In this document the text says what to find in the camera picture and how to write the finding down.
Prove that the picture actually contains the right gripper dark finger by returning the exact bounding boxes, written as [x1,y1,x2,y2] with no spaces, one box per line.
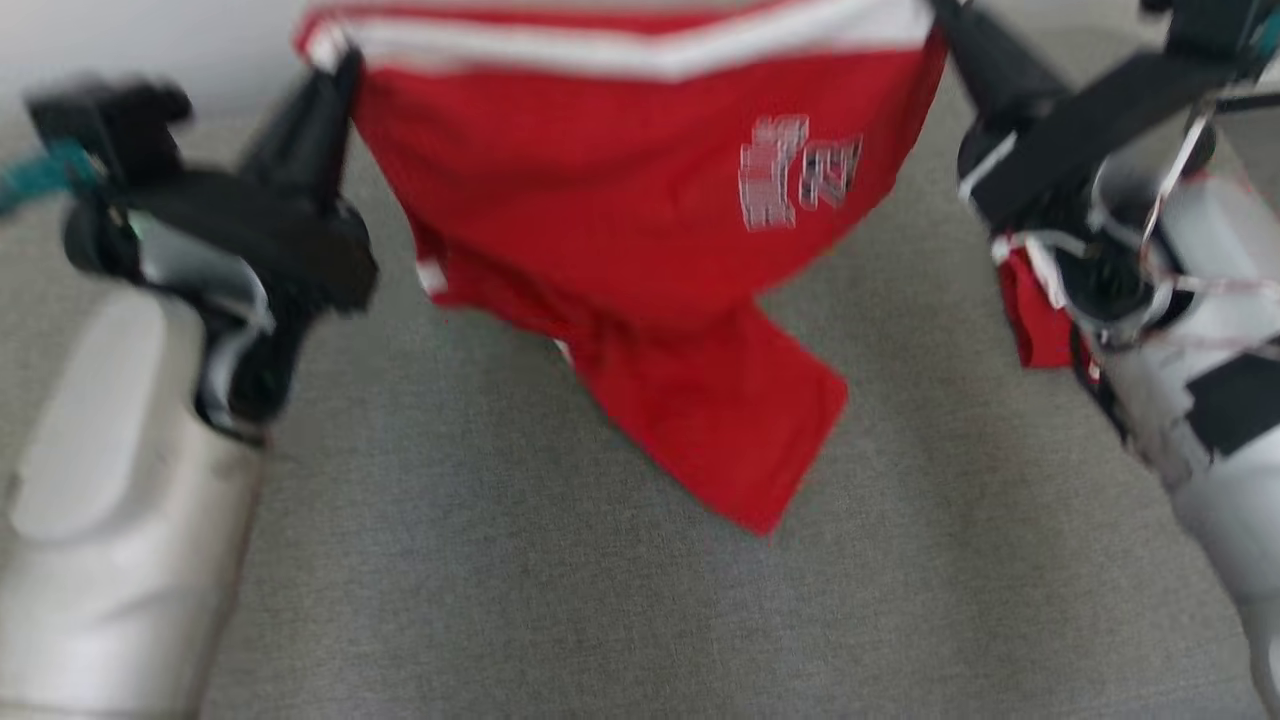
[930,0,1041,126]
[978,0,1071,97]

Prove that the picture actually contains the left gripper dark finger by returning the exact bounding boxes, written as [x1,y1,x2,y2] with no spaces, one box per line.
[240,75,323,197]
[314,45,365,201]

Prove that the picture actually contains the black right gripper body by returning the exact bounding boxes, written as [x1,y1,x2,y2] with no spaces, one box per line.
[958,50,1251,233]

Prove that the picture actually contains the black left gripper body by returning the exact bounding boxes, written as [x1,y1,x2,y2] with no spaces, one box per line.
[125,172,381,317]

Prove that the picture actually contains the red shorts with white stripes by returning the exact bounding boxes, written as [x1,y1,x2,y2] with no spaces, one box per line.
[295,0,1101,536]

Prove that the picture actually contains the grey fabric sofa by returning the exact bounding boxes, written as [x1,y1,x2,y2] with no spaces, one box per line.
[0,20,1280,720]

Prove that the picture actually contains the thin red white wires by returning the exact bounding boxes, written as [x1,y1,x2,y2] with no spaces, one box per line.
[1140,100,1280,311]

